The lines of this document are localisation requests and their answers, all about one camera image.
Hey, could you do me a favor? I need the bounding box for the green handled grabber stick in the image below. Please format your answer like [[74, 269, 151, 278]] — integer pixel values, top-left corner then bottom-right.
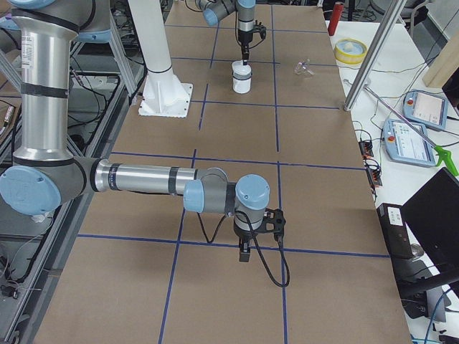
[[363, 84, 458, 177]]

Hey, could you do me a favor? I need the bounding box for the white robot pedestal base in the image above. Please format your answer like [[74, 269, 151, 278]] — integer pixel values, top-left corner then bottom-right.
[[128, 0, 193, 118]]

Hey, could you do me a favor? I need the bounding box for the black computer box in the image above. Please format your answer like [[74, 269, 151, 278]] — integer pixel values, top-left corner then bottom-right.
[[377, 203, 414, 259]]

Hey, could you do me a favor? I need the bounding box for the aluminium frame rail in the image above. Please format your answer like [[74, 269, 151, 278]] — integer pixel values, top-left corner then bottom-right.
[[1, 1, 139, 343]]

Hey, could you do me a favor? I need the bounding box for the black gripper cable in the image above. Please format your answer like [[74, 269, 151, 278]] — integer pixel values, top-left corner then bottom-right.
[[247, 19, 268, 51]]

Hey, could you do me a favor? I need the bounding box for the yellow bowl with plate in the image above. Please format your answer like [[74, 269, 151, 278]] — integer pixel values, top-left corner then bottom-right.
[[333, 38, 368, 65]]

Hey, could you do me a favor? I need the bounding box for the clear plastic funnel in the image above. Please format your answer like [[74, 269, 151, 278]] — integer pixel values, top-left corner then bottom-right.
[[294, 59, 316, 77]]

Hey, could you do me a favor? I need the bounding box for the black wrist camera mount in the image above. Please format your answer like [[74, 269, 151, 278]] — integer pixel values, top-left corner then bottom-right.
[[252, 20, 266, 41]]

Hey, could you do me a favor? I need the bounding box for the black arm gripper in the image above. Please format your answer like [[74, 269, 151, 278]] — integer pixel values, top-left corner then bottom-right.
[[233, 222, 252, 262]]

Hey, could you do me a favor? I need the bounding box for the aluminium frame post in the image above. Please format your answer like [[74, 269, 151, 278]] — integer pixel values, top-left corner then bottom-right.
[[344, 0, 407, 111]]

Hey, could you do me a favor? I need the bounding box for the white enamel mug lid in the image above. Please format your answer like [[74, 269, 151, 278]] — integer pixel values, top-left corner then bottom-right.
[[232, 60, 252, 80]]

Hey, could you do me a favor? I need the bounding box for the far teach pendant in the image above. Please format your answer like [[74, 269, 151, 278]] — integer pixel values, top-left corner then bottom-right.
[[402, 90, 448, 131]]

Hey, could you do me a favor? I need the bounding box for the teach pendant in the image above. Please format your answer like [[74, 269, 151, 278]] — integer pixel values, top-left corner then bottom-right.
[[402, 90, 448, 131], [383, 118, 436, 167]]

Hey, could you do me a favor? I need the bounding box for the white enamel mug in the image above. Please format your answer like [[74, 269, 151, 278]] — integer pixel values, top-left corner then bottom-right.
[[232, 72, 252, 94]]

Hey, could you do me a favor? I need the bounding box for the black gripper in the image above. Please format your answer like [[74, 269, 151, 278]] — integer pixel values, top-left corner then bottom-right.
[[237, 30, 253, 65]]

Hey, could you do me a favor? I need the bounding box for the near teach pendant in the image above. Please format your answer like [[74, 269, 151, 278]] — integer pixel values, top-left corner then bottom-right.
[[383, 118, 436, 167]]

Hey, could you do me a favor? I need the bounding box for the red cylinder tube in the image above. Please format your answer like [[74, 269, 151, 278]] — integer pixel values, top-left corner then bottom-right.
[[328, 1, 344, 36]]

